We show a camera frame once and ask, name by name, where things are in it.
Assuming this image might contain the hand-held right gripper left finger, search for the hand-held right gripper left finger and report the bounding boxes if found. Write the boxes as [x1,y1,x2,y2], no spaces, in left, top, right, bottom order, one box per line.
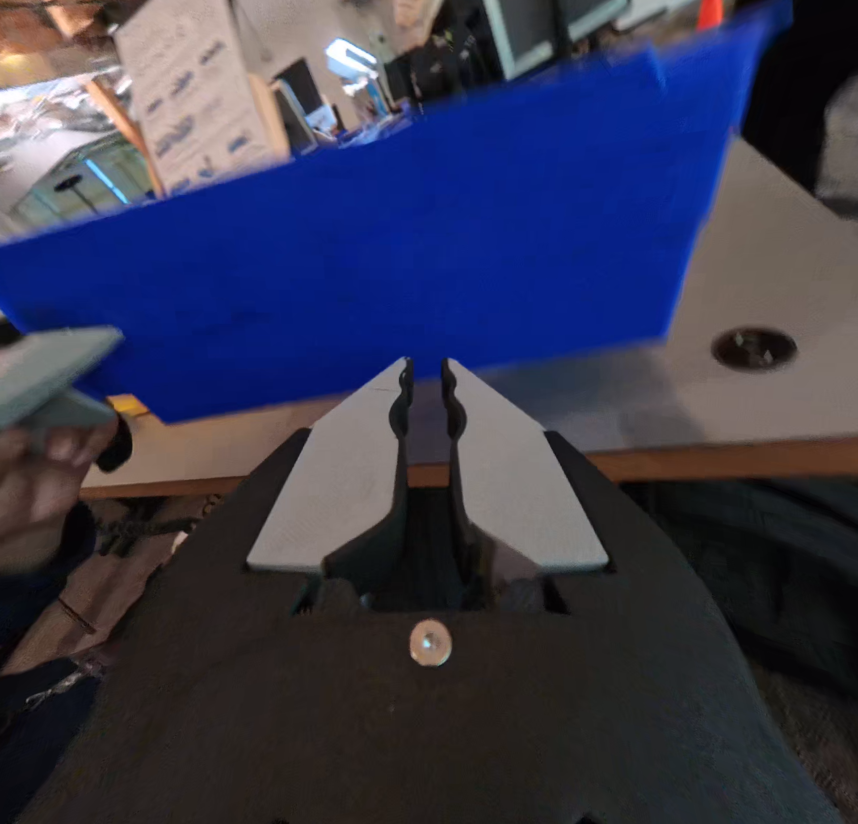
[246,356,414,577]

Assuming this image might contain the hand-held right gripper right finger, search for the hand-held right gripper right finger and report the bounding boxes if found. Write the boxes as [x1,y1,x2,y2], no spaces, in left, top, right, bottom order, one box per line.
[440,358,611,575]

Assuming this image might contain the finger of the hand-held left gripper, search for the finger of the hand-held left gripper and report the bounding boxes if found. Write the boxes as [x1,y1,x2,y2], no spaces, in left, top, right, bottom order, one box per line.
[0,326,126,431]

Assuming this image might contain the blue plastic bin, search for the blue plastic bin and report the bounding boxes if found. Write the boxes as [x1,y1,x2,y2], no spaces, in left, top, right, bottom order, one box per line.
[0,0,796,427]

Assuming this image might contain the person's left forearm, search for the person's left forearm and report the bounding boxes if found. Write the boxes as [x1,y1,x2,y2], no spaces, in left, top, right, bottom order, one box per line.
[0,502,98,644]

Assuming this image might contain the person's left hand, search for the person's left hand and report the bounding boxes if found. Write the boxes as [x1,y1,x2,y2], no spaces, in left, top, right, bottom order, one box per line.
[0,427,123,557]

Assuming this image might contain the person's dark clothing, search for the person's dark clothing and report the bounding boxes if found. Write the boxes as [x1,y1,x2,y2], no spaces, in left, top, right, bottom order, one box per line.
[620,478,858,704]

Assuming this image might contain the round table grommet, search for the round table grommet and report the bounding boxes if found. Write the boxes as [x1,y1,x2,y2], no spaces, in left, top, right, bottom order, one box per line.
[711,326,800,373]

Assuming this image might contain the printed instruction sheet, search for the printed instruction sheet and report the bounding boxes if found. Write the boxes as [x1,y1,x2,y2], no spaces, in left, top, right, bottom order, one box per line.
[113,0,290,196]

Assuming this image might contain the silver framed black panel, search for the silver framed black panel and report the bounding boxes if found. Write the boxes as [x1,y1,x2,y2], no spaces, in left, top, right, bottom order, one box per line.
[469,0,559,82]

